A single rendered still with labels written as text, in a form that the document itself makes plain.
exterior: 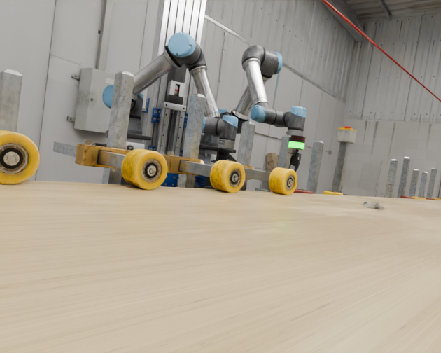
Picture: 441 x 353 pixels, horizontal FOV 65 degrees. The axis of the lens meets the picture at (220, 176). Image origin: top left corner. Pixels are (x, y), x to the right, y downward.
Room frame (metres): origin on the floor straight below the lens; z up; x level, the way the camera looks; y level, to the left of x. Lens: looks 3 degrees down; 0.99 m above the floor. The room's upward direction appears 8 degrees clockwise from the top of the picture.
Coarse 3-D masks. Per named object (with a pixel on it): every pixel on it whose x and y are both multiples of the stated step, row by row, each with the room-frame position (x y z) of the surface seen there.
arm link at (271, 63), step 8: (264, 48) 1.85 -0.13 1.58; (264, 56) 1.84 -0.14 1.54; (272, 56) 1.86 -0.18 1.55; (280, 56) 1.90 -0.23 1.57; (264, 64) 1.86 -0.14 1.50; (272, 64) 1.88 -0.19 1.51; (280, 64) 1.90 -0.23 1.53; (264, 72) 1.90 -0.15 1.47; (272, 72) 1.92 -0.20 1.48; (264, 80) 1.94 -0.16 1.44; (248, 88) 1.98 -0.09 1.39; (248, 96) 2.00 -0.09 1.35; (240, 104) 2.04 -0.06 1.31; (248, 104) 2.02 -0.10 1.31; (232, 112) 2.07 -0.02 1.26; (240, 112) 2.05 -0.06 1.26; (248, 112) 2.07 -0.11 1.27; (240, 120) 2.06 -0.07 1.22; (248, 120) 2.12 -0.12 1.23; (240, 128) 2.10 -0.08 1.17
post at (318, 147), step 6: (318, 144) 1.58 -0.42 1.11; (312, 150) 1.60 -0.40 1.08; (318, 150) 1.57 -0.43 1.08; (312, 156) 1.59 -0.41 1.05; (318, 156) 1.58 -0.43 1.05; (312, 162) 1.59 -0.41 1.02; (318, 162) 1.58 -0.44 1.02; (312, 168) 1.59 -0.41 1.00; (318, 168) 1.59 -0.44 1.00; (312, 174) 1.58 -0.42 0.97; (318, 174) 1.60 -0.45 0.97; (312, 180) 1.58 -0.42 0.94; (312, 186) 1.58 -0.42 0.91
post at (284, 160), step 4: (284, 136) 1.42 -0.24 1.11; (288, 136) 1.40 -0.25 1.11; (284, 140) 1.41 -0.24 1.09; (288, 140) 1.40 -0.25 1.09; (284, 144) 1.41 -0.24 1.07; (288, 144) 1.40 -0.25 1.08; (280, 148) 1.42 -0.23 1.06; (284, 148) 1.41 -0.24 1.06; (280, 152) 1.42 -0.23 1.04; (284, 152) 1.40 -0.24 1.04; (280, 156) 1.42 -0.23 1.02; (284, 156) 1.40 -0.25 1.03; (288, 156) 1.41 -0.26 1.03; (280, 160) 1.41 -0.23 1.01; (284, 160) 1.40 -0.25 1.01; (288, 160) 1.41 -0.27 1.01; (280, 164) 1.41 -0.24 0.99; (284, 164) 1.40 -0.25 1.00; (288, 164) 1.42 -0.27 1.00; (284, 168) 1.40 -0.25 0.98
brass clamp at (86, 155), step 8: (80, 144) 0.83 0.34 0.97; (80, 152) 0.82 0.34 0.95; (88, 152) 0.81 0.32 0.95; (96, 152) 0.83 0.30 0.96; (112, 152) 0.86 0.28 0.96; (120, 152) 0.87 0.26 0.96; (128, 152) 0.89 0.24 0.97; (80, 160) 0.82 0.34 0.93; (88, 160) 0.82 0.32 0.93; (96, 160) 0.83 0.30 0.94
